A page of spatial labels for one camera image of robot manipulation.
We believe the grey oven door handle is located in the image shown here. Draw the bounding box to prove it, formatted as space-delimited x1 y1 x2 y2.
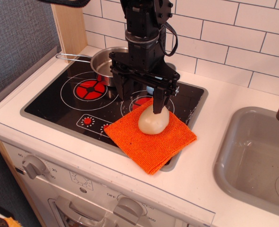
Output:
54 196 118 227

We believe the wooden side post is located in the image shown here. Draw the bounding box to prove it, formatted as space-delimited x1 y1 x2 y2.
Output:
51 4 88 54

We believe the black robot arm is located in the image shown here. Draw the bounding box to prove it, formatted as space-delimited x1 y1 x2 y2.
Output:
109 0 180 114

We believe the orange knitted cloth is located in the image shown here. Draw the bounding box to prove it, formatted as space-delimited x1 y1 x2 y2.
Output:
104 98 197 175

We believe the grey right oven knob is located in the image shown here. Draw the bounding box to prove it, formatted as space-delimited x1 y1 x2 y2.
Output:
113 197 144 225

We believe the black toy stovetop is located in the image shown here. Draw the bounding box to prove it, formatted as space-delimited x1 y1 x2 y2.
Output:
19 56 209 173

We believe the silver metal pot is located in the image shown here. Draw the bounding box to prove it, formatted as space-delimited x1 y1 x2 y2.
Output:
56 46 128 87

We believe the grey left oven knob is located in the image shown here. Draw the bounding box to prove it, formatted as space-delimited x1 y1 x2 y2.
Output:
22 155 46 179

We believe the grey oven knob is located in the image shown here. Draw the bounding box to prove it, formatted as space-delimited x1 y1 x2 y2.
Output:
22 155 46 179
113 197 144 225

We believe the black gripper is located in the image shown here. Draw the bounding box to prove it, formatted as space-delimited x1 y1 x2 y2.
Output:
109 35 180 114

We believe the cream spatula with blue handle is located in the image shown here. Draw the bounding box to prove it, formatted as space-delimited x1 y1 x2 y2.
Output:
138 85 170 136

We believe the grey toy sink basin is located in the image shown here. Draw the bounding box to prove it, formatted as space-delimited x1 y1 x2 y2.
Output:
214 106 279 216

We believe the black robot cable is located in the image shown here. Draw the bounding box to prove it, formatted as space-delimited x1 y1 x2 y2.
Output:
163 21 179 57

